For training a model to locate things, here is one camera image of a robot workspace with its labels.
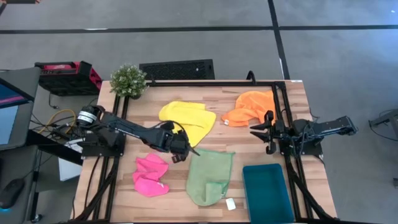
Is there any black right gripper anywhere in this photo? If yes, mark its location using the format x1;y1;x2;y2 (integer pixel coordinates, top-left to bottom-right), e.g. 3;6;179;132
249;110;292;156

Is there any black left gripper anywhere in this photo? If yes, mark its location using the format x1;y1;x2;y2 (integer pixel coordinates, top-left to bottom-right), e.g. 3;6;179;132
155;120;200;164

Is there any orange microfiber towel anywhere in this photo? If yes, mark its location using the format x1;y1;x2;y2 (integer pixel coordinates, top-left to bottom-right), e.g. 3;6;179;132
221;90;277;128

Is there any green microfiber towel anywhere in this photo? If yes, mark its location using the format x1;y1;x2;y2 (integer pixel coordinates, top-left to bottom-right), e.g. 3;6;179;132
185;148;237;212

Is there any yellow microfiber towel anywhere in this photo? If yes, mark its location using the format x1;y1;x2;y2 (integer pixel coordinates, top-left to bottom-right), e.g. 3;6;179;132
158;100;217;148

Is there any pink microfiber towel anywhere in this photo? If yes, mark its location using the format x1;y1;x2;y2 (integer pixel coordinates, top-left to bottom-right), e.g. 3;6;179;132
132;152;170;198

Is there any teal plastic bin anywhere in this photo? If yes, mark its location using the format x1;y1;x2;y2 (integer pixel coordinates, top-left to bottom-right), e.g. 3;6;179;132
242;164;295;224

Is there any small potted green plant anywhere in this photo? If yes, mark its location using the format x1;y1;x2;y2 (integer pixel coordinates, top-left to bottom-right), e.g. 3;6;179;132
109;63;148;100

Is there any black metal stand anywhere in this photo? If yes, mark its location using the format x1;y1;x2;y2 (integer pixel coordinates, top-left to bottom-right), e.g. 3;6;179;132
368;108;398;139

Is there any white box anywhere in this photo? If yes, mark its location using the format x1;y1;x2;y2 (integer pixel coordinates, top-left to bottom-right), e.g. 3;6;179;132
58;138;83;182

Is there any black desk crossbar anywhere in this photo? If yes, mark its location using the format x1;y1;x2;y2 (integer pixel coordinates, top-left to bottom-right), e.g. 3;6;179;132
26;129;84;166

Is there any red and black crate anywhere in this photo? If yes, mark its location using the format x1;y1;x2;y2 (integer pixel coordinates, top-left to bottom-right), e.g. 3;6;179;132
34;60;103;96

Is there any grey desk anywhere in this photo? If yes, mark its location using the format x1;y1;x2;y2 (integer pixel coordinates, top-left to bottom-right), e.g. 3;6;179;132
0;67;43;224

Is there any black computer mouse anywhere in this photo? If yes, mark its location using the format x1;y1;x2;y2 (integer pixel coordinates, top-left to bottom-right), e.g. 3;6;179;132
0;178;25;209

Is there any computer monitor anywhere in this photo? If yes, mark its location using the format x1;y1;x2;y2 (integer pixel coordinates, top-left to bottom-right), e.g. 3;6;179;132
0;77;35;152

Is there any black sleeved gripper cable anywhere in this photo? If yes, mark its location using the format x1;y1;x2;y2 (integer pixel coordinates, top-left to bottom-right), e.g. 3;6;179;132
155;119;191;149

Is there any black aluminium extrusion frame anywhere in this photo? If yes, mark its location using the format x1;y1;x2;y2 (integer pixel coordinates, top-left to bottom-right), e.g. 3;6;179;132
73;79;340;223

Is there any yellow cable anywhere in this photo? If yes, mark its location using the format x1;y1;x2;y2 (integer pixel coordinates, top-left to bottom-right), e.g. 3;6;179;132
37;108;77;134

